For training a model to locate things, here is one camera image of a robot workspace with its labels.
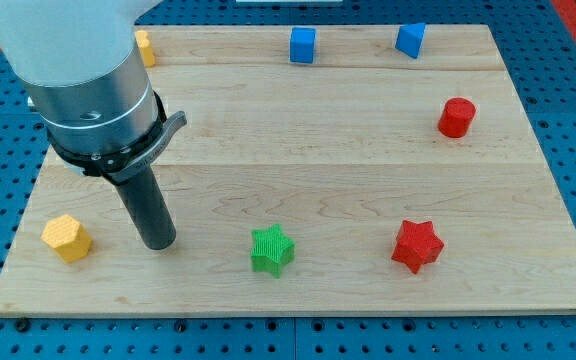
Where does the blue cube block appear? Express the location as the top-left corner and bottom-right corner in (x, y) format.
(289, 27), (316, 64)

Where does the red cylinder block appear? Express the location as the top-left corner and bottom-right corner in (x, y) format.
(437, 97), (476, 138)

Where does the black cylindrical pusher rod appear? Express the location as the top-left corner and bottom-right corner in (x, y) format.
(116, 167), (176, 250)

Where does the black clamp ring with lever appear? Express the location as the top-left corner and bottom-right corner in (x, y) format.
(48, 92), (187, 185)

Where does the green star block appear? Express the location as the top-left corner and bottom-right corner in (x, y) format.
(250, 224), (295, 278)

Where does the red star block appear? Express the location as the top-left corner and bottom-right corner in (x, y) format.
(391, 220), (444, 274)

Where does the blue triangular prism block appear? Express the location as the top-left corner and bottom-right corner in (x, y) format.
(395, 23), (426, 59)

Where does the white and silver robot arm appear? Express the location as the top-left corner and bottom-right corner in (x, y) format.
(0, 0), (186, 250)

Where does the wooden board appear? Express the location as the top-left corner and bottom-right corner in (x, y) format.
(0, 25), (576, 318)

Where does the yellow hexagon block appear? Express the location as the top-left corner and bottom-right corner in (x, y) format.
(40, 214), (92, 263)

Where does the yellow block behind arm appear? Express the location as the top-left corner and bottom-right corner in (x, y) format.
(134, 30), (156, 67)

